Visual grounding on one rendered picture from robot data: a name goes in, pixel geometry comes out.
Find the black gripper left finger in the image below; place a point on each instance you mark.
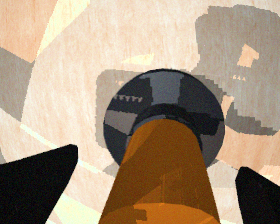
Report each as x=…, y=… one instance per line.
x=30, y=187

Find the orange cylinder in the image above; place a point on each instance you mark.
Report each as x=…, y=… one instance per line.
x=161, y=180

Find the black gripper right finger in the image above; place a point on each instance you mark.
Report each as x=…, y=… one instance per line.
x=258, y=198

